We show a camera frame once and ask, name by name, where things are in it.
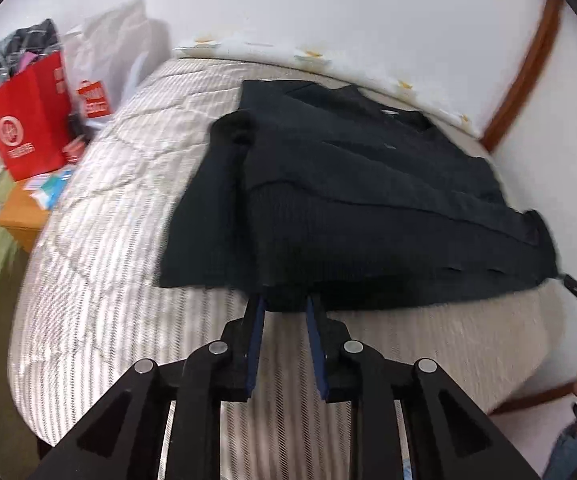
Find grey checkered cloth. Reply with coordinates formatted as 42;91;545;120
0;19;62;93

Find white yellow-flower bedsheet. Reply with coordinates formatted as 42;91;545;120
173;35;480;137

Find white plastic bag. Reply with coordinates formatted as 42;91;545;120
61;0;172;122

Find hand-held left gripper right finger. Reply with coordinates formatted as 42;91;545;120
305;295;540;480

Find red paper bag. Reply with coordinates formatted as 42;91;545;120
0;50;74;182

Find striped bed quilt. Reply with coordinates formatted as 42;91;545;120
7;57;564;480

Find wooden nightstand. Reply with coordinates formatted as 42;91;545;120
0;180;55;254

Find brown wooden baseboard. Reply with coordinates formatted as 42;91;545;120
488;382;577;417

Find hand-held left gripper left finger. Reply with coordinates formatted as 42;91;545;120
31;295;270;480

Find small red box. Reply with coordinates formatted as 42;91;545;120
61;136;90;164

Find black sweatshirt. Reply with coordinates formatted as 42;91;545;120
158;79;562;312

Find small packets on nightstand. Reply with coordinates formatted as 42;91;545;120
32;169;75;209

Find blue jeans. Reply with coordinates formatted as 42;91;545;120
543;407;577;480

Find brown wooden door frame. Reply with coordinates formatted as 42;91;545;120
481;0;567;154

